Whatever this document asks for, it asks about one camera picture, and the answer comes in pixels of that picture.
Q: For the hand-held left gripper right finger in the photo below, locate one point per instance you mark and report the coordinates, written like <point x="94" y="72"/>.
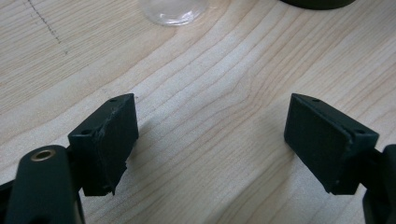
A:
<point x="320" y="146"/>

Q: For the dark round container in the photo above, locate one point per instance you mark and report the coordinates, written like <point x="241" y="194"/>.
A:
<point x="317" y="3"/>

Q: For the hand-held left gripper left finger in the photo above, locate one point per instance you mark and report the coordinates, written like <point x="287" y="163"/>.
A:
<point x="106" y="146"/>

